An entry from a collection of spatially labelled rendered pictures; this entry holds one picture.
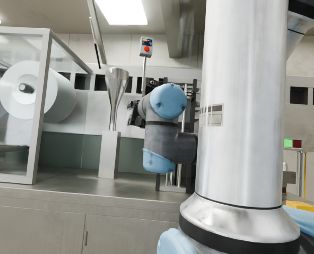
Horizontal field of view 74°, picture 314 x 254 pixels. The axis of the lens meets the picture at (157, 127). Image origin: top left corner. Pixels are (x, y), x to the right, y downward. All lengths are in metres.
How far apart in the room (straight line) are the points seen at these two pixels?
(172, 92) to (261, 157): 0.27
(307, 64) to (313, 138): 2.64
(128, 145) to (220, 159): 1.29
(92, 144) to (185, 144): 1.14
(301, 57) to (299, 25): 3.87
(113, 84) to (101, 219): 0.71
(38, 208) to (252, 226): 0.92
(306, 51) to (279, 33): 4.11
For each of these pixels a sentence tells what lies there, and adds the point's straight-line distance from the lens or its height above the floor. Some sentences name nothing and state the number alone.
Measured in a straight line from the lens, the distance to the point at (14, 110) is 1.14.
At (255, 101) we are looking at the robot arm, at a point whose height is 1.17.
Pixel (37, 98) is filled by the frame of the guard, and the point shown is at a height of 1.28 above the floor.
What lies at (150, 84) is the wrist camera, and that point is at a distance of 0.65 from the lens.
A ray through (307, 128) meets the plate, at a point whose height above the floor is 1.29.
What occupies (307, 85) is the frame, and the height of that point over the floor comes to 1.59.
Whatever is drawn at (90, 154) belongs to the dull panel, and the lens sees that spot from 1.55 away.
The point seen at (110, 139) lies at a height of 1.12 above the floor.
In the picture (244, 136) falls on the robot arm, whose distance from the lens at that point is 0.20.
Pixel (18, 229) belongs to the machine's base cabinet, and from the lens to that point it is 1.10.
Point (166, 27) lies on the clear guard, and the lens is 1.42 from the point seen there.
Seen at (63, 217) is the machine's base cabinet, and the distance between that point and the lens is 1.00.
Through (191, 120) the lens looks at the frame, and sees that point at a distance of 1.00.
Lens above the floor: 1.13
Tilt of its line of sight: 4 degrees up
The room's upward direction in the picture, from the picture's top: 4 degrees clockwise
